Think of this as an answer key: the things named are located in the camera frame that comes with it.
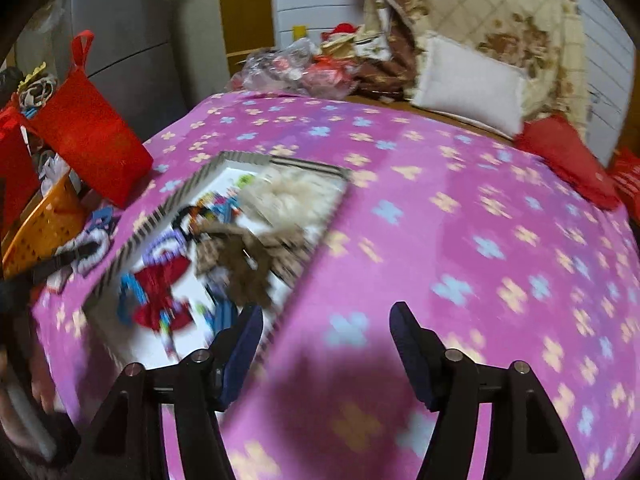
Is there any beige fluffy scrunchie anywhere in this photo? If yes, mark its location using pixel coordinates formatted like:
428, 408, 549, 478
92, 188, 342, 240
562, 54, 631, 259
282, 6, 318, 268
244, 166, 347, 232

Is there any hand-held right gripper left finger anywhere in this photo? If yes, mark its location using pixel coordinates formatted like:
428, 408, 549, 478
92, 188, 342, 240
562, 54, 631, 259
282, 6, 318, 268
74, 304, 265, 480

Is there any striped edge jewelry box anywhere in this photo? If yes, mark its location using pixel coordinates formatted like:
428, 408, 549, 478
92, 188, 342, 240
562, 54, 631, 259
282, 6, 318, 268
82, 151, 352, 362

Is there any blue white hair accessory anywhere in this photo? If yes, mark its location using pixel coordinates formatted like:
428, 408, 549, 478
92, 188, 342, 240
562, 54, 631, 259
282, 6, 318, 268
50, 209, 122, 292

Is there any beige brown floral quilt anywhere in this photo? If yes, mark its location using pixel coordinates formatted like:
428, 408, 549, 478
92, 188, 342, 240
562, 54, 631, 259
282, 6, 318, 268
362, 0, 592, 132

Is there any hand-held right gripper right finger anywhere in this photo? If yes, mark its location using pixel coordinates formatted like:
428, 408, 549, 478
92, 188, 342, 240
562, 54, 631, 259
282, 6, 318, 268
389, 301, 586, 480

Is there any blue hair clip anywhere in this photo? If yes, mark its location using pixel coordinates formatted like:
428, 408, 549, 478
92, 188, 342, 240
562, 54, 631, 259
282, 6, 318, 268
116, 274, 147, 322

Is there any red frilled cushion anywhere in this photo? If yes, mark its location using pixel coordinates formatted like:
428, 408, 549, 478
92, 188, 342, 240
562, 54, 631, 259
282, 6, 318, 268
515, 115, 622, 211

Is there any pile of plastic bags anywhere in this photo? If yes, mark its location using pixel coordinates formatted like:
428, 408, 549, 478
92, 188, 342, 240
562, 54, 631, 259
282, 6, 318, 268
230, 22, 392, 102

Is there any yellow wooden door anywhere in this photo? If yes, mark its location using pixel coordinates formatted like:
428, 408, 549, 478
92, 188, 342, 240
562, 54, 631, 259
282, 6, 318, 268
216, 0, 274, 77

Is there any white pillow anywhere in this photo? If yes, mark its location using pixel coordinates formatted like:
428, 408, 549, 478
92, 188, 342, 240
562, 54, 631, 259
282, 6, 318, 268
412, 35, 527, 137

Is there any orange plastic basket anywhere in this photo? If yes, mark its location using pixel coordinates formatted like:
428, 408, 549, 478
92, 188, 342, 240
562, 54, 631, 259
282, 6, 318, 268
2, 175, 89, 281

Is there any pink floral blanket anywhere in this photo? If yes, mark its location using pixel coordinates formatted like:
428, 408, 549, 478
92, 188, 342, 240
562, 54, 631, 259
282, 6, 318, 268
32, 92, 640, 480

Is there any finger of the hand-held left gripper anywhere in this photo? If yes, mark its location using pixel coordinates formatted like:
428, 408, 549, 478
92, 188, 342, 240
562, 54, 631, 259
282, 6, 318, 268
5, 242, 98, 288

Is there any red fabric bag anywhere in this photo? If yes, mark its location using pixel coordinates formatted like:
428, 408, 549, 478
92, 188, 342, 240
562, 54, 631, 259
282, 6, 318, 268
24, 30, 154, 209

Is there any red printed shopping bag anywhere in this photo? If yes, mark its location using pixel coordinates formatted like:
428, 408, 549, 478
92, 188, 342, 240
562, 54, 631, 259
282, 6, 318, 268
607, 147, 640, 222

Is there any red ribbon bow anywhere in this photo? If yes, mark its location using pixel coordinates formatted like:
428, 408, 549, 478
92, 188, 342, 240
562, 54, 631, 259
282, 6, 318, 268
131, 261, 194, 332

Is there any brown scrunchie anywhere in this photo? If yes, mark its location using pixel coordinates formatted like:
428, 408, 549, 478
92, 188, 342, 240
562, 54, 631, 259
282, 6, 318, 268
192, 227, 307, 312

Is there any grey refrigerator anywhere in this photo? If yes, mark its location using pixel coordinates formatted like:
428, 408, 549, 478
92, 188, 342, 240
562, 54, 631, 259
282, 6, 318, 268
15, 0, 202, 127

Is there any multicolour beaded bracelet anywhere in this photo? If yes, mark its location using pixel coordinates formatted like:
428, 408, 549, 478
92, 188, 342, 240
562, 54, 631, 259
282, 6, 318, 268
199, 191, 242, 222

